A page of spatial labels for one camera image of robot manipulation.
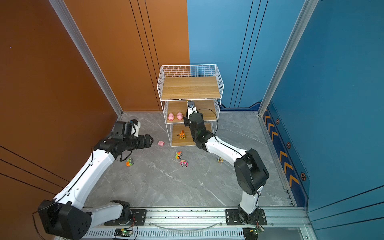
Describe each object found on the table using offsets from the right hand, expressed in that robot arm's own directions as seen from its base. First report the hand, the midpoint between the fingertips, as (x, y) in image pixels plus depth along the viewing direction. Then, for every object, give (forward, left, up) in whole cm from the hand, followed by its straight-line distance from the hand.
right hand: (189, 109), depth 84 cm
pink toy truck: (-21, +4, -25) cm, 33 cm away
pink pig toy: (-5, +10, -2) cm, 11 cm away
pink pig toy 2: (-4, +5, -2) cm, 7 cm away
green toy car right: (-18, -18, -26) cm, 37 cm away
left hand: (-15, +23, -8) cm, 29 cm away
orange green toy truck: (-15, +8, -26) cm, 31 cm away
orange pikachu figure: (-2, +6, -22) cm, 23 cm away
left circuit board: (-54, +32, -29) cm, 69 cm away
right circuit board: (-54, -32, -28) cm, 69 cm away
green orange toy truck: (-20, +38, -25) cm, 49 cm away
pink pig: (-6, +20, -25) cm, 33 cm away
